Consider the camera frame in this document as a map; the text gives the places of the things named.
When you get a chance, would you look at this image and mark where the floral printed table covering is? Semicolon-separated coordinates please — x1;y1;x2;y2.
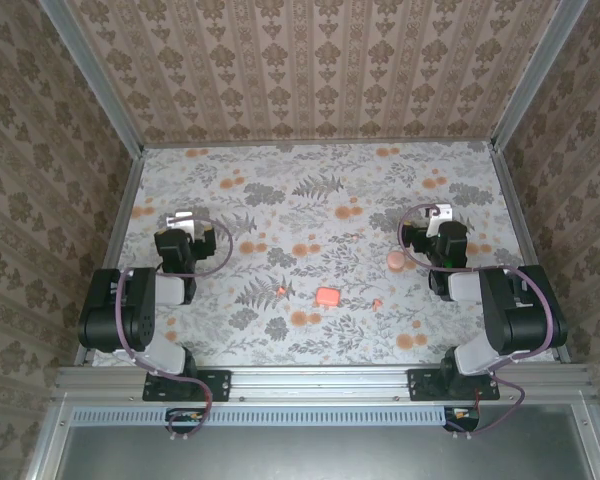
92;142;556;369

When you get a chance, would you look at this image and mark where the wide aluminium extrusion beam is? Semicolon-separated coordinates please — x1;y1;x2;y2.
54;364;595;401

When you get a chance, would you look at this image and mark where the grey metal sheet panel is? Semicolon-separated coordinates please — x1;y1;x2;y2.
24;399;600;480

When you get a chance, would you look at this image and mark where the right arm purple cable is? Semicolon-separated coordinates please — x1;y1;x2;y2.
397;203;556;441

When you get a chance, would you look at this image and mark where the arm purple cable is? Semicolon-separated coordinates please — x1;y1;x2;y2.
115;217;234;442
397;203;556;441

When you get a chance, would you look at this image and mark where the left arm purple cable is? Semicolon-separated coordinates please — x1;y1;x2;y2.
115;217;234;442

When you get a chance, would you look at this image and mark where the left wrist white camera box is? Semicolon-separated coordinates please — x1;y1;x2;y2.
165;209;197;234

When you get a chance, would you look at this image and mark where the thin aluminium table edge rail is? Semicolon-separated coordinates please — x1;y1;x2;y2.
142;141;496;150

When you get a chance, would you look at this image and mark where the black cable connector box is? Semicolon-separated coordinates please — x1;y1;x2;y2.
443;405;481;434
165;407;207;435

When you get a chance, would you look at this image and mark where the aluminium frame post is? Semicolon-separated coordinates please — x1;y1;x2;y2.
38;0;146;157
490;0;590;151

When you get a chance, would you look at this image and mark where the grey slotted cable duct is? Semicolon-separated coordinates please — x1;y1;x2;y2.
72;405;451;427

